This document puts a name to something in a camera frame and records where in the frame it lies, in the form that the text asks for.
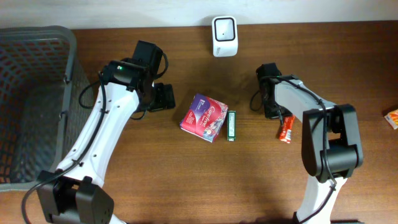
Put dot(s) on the purple red Carefree pack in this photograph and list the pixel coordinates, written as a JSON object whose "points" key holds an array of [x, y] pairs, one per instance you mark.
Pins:
{"points": [[205, 117]]}

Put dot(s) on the white barcode scanner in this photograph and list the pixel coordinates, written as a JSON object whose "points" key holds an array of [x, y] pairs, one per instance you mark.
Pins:
{"points": [[225, 36]]}

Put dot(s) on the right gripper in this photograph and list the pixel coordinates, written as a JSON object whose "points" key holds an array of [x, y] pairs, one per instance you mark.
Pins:
{"points": [[272, 111]]}

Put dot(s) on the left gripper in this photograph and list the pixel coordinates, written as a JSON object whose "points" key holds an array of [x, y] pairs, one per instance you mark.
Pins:
{"points": [[165, 96]]}

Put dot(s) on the red Nescafe sachet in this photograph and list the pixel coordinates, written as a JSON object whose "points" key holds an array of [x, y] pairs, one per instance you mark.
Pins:
{"points": [[286, 131]]}

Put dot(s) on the grey plastic basket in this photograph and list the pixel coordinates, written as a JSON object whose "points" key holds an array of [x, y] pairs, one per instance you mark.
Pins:
{"points": [[43, 89]]}

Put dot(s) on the green gum pack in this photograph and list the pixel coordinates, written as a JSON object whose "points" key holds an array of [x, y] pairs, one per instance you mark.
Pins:
{"points": [[231, 126]]}

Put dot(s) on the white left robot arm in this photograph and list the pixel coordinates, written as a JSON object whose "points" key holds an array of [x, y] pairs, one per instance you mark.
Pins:
{"points": [[74, 192]]}

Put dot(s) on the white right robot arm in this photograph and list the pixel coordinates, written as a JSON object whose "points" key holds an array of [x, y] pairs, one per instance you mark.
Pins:
{"points": [[331, 143]]}

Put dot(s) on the orange tissue pack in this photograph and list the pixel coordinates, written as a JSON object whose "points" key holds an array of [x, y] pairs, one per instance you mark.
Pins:
{"points": [[392, 118]]}

